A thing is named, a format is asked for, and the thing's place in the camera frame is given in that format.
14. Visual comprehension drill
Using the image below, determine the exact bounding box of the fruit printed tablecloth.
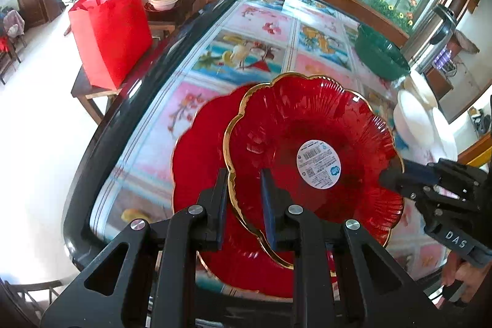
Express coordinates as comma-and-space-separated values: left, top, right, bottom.
89, 0, 450, 275

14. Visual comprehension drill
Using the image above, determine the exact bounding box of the dark wooden stool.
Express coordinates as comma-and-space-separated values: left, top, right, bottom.
145, 0, 196, 40

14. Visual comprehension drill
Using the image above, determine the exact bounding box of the person's right hand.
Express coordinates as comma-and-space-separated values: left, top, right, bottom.
440, 251, 489, 303

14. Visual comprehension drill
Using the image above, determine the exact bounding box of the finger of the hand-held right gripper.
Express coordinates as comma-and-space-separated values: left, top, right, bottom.
379, 167, 427, 200
400, 159, 442, 180

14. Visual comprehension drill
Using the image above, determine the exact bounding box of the stainless steel thermos jug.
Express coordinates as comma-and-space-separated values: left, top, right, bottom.
400, 4, 458, 73

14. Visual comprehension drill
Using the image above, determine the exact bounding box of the cream bowl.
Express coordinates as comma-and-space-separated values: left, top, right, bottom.
402, 70, 439, 109

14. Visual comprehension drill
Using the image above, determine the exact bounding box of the dark green bowl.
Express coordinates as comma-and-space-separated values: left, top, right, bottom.
354, 24, 412, 81

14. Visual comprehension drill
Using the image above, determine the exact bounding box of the wooden side table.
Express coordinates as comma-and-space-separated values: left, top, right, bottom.
71, 36, 162, 125

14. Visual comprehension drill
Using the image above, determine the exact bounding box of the red paper bag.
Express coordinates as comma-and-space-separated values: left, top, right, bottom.
68, 0, 153, 89

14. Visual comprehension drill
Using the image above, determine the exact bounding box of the red gold-rimmed plate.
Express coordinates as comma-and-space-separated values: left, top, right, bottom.
223, 72, 405, 270

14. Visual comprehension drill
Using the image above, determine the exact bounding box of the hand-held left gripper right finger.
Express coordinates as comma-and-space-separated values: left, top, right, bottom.
260, 168, 442, 328

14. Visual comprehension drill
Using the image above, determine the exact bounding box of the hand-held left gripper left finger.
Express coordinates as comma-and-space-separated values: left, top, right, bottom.
40, 168, 229, 328

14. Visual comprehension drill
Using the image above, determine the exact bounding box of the black rimmed dining table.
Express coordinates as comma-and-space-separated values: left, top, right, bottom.
61, 0, 454, 328

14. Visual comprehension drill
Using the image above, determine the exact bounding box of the wooden chair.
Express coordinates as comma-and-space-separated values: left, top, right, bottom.
0, 276, 73, 328

